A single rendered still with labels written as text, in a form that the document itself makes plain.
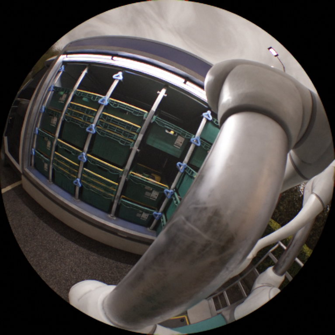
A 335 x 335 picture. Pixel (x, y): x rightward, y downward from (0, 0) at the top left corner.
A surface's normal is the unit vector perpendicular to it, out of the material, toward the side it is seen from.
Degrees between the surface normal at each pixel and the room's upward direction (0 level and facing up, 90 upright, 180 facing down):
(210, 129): 96
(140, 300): 74
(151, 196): 94
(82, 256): 0
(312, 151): 158
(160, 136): 91
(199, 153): 97
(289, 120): 105
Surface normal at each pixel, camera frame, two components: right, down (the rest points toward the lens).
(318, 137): -0.52, 0.69
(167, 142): 0.09, 0.33
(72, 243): 0.42, -0.90
